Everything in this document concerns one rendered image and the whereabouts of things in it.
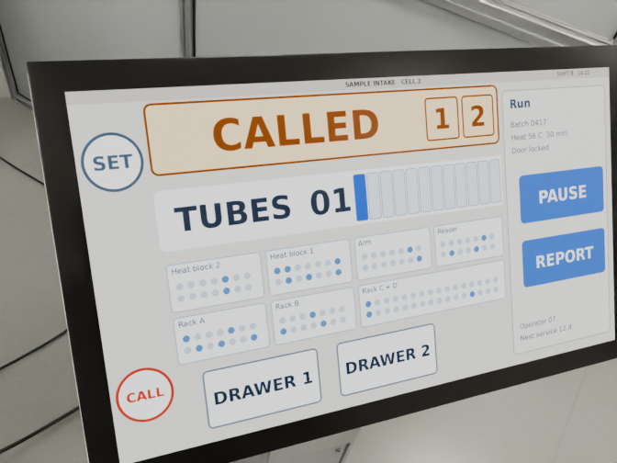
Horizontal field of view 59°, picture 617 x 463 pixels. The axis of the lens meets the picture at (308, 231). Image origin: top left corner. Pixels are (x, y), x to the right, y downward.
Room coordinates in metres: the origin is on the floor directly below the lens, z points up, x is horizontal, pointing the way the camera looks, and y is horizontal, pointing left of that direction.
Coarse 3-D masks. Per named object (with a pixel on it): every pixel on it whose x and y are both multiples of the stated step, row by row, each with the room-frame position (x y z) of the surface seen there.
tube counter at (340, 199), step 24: (384, 168) 0.36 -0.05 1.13; (408, 168) 0.37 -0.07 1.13; (432, 168) 0.38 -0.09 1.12; (456, 168) 0.39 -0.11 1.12; (480, 168) 0.40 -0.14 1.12; (312, 192) 0.33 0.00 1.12; (336, 192) 0.33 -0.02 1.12; (360, 192) 0.34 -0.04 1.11; (384, 192) 0.35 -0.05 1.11; (408, 192) 0.36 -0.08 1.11; (432, 192) 0.37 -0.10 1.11; (456, 192) 0.38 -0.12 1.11; (480, 192) 0.39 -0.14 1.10; (312, 216) 0.31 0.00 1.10; (336, 216) 0.32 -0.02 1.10; (360, 216) 0.33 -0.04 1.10; (384, 216) 0.34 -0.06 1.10; (408, 216) 0.35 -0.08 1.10
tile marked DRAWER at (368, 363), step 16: (368, 336) 0.27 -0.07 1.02; (384, 336) 0.27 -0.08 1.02; (400, 336) 0.28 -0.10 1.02; (416, 336) 0.28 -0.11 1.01; (432, 336) 0.29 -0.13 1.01; (336, 352) 0.25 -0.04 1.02; (352, 352) 0.26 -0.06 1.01; (368, 352) 0.26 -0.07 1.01; (384, 352) 0.27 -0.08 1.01; (400, 352) 0.27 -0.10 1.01; (416, 352) 0.28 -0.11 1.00; (432, 352) 0.28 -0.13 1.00; (352, 368) 0.25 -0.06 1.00; (368, 368) 0.25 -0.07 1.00; (384, 368) 0.26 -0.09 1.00; (400, 368) 0.26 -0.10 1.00; (416, 368) 0.27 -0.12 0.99; (432, 368) 0.27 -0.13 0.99; (352, 384) 0.24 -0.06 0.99; (368, 384) 0.24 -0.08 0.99; (384, 384) 0.25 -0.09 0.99
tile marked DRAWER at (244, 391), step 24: (264, 360) 0.23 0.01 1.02; (288, 360) 0.24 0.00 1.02; (312, 360) 0.24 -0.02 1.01; (216, 384) 0.21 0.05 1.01; (240, 384) 0.21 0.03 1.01; (264, 384) 0.22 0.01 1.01; (288, 384) 0.22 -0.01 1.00; (312, 384) 0.23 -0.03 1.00; (216, 408) 0.19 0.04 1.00; (240, 408) 0.20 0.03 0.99; (264, 408) 0.20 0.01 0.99; (288, 408) 0.21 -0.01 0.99
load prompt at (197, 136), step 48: (288, 96) 0.36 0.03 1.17; (336, 96) 0.38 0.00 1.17; (384, 96) 0.40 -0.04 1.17; (432, 96) 0.42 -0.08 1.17; (480, 96) 0.43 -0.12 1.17; (192, 144) 0.31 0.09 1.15; (240, 144) 0.33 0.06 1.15; (288, 144) 0.34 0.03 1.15; (336, 144) 0.36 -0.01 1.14; (384, 144) 0.37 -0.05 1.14; (432, 144) 0.39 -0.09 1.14; (480, 144) 0.41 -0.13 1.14
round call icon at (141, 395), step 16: (144, 368) 0.20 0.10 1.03; (160, 368) 0.20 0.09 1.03; (112, 384) 0.18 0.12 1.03; (128, 384) 0.19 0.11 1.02; (144, 384) 0.19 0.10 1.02; (160, 384) 0.19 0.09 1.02; (128, 400) 0.18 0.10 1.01; (144, 400) 0.18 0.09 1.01; (160, 400) 0.18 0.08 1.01; (176, 400) 0.19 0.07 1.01; (128, 416) 0.17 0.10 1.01; (144, 416) 0.17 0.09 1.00; (160, 416) 0.18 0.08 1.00; (176, 416) 0.18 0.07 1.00
